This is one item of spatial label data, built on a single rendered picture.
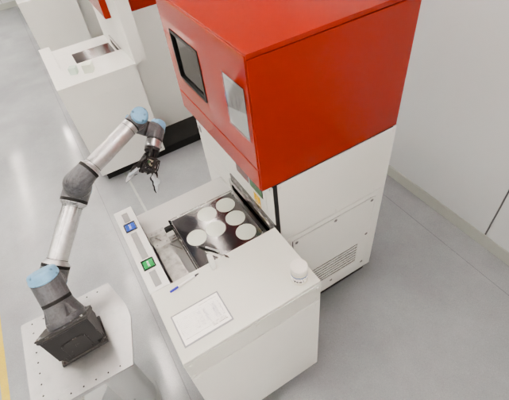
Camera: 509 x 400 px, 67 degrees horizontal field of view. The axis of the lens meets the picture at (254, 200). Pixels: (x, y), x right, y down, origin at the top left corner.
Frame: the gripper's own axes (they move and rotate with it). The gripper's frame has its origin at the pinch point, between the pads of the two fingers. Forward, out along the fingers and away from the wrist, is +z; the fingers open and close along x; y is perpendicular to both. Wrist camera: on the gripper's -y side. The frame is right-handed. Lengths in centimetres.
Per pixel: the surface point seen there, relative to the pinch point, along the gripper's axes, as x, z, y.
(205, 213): 35.2, 1.5, 0.9
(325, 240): 98, 3, 26
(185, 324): 21, 57, 29
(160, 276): 14.2, 38.7, 10.4
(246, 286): 40, 38, 39
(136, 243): 6.9, 23.8, -7.2
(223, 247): 39.6, 20.0, 16.9
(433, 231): 211, -33, 27
